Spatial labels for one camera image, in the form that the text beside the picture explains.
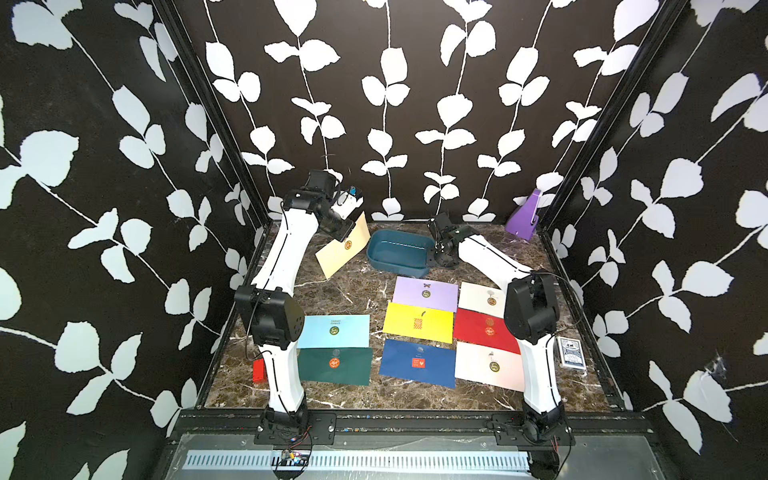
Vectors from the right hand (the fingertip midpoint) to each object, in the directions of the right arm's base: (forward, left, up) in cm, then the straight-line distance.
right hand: (431, 257), depth 99 cm
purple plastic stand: (+21, -38, -3) cm, 43 cm away
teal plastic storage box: (+11, +10, -11) cm, 19 cm away
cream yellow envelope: (-11, +29, +14) cm, 34 cm away
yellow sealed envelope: (-19, +4, -9) cm, 22 cm away
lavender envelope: (-8, +1, -10) cm, 13 cm away
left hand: (0, +27, +16) cm, 31 cm away
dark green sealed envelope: (-33, +29, -8) cm, 45 cm away
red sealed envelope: (-22, -16, -8) cm, 29 cm away
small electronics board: (-56, +38, -11) cm, 68 cm away
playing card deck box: (-29, -40, -8) cm, 50 cm away
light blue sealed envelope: (-23, +30, -8) cm, 39 cm away
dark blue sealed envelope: (-32, +5, -9) cm, 34 cm away
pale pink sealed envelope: (-33, -15, -9) cm, 37 cm away
